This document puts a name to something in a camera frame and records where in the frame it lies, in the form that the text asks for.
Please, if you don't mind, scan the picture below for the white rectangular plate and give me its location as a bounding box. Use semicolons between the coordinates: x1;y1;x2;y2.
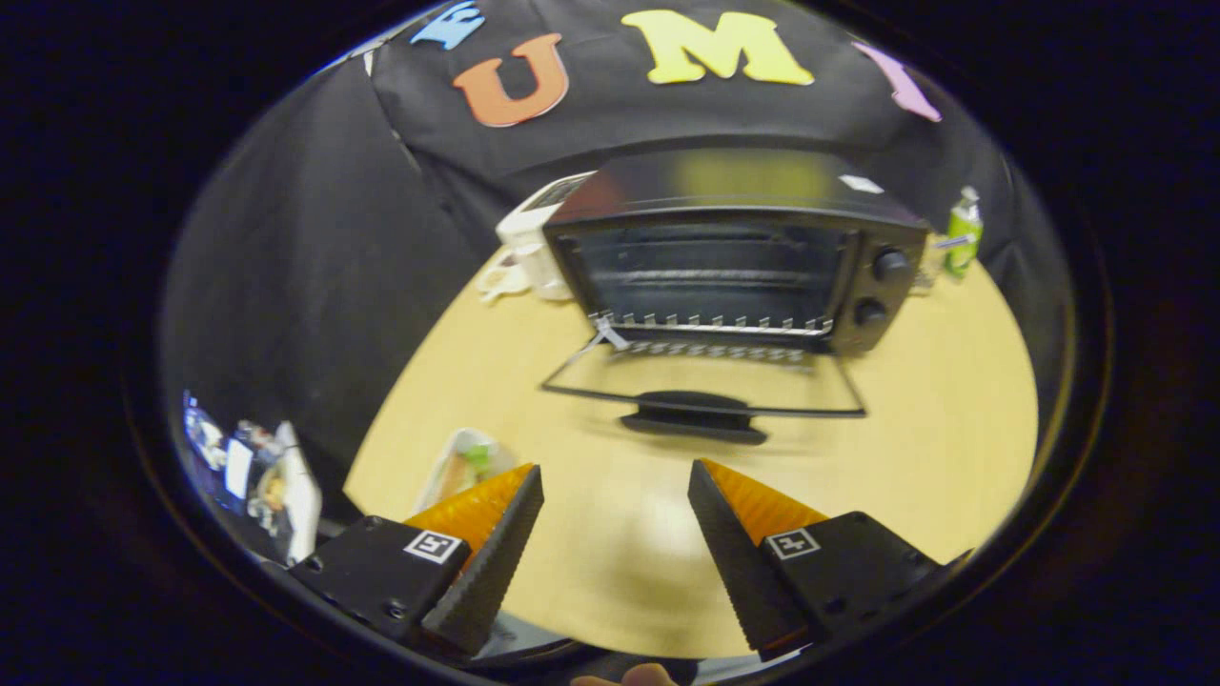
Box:
415;429;522;517

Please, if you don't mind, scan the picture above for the toast sandwich with lettuce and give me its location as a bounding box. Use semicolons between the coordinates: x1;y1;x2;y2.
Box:
441;441;508;498

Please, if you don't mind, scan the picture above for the black toaster oven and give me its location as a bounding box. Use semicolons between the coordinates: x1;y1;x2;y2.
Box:
540;148;930;447

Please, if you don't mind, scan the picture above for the oven wire rack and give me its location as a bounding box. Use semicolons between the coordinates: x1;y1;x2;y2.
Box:
586;310;836;365

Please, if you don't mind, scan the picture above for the white pop-up toaster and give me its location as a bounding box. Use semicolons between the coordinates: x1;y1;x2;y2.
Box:
496;171;597;302

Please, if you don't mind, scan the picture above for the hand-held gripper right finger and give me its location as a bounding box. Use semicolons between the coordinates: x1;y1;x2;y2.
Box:
688;458;973;661

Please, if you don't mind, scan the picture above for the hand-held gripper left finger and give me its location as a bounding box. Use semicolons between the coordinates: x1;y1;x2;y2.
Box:
286;464;545;656

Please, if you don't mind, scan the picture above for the white power cord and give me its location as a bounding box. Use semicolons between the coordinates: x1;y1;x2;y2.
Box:
477;250;537;306

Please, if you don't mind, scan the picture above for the green label plastic bottle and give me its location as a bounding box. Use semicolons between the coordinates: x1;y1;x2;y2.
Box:
944;186;985;279

